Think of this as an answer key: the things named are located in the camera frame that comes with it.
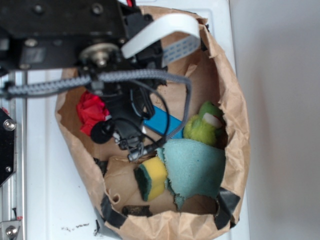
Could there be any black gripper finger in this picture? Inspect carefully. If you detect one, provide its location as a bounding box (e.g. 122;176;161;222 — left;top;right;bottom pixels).
90;120;115;144

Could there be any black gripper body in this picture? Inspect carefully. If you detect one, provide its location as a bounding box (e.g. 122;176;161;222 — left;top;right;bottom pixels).
102;89;154;162

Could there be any red paper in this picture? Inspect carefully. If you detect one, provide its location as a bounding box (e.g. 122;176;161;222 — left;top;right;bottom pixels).
76;90;111;137

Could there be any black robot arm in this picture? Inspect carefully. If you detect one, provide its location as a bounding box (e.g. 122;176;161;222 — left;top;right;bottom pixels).
0;0;167;161

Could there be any blue rectangular block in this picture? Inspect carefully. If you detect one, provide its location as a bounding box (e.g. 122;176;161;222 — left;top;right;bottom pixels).
143;106;182;136

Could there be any brown paper bag liner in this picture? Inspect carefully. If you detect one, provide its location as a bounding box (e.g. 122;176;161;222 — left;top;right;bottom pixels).
55;14;250;240

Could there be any yellow green sponge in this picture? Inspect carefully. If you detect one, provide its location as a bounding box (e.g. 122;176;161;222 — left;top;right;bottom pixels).
134;156;168;202

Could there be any green plush frog toy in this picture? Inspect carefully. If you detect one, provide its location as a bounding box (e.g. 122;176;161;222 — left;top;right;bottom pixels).
183;101;225;147

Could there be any light blue cloth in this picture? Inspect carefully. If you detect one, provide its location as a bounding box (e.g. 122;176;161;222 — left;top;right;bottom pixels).
156;138;226;210

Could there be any grey braided cable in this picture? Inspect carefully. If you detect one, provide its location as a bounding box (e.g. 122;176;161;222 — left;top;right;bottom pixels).
0;69;194;141

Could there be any white flat ribbon cable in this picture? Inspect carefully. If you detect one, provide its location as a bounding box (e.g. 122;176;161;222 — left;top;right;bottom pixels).
121;12;201;68

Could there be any black metal bracket plate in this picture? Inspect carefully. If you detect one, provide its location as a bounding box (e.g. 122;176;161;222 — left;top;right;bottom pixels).
0;108;17;187

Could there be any aluminium frame rail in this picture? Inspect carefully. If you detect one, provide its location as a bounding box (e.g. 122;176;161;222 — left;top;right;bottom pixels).
0;69;28;240

